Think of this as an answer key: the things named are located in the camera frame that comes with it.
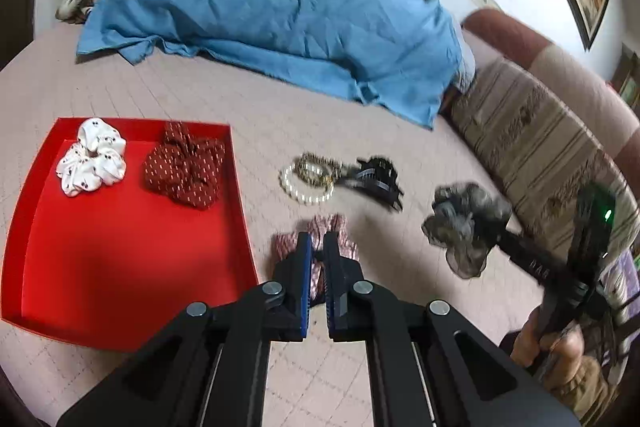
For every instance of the white printed scrunchie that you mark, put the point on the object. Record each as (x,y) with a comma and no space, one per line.
(107,169)

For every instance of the pink plaid scrunchie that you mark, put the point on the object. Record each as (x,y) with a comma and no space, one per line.
(287,244)

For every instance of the grey sheer scrunchie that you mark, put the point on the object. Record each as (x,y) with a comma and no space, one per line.
(460,227)

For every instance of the red tray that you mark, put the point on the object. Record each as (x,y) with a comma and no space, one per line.
(125,257)

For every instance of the dark red dotted scrunchie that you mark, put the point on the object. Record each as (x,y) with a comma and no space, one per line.
(190,187)

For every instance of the blue cloth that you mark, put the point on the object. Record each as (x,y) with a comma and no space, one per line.
(280,7)

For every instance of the person's right hand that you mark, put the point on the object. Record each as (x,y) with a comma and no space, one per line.
(530,344)

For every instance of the purple patterned cloth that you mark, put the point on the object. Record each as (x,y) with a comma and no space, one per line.
(622,277)

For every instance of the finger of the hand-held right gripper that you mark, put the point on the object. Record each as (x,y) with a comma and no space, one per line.
(525,257)

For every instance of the striped beige cushion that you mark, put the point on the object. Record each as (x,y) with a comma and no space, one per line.
(540,142)

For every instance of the pink quilted bedspread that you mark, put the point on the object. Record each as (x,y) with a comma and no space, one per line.
(300,117)

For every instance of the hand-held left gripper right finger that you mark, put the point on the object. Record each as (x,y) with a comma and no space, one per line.
(331,287)

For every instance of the black hair claw clip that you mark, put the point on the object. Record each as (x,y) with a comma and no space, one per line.
(372,179)

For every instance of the brown bolster pillow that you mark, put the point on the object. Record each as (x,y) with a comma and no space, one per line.
(565,62)

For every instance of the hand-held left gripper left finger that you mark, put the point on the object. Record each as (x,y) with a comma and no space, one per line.
(305,287)

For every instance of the person's right forearm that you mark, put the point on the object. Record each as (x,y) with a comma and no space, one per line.
(585,387)

